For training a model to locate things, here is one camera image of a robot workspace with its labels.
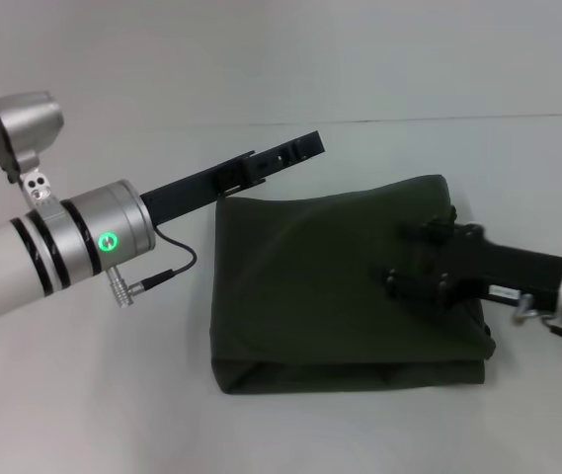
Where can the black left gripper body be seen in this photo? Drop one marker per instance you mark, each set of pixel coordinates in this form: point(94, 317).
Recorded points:
point(196, 187)

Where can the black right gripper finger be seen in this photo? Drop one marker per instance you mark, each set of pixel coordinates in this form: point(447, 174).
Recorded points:
point(409, 284)
point(426, 232)

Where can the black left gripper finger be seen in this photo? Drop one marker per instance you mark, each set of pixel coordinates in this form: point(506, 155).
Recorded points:
point(285, 150)

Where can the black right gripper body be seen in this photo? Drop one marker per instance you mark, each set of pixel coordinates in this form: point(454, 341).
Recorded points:
point(498, 271)

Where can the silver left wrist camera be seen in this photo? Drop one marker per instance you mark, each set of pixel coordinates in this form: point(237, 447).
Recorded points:
point(19, 133)

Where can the dark green printed t-shirt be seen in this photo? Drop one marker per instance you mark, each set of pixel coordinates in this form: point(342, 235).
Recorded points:
point(349, 286)

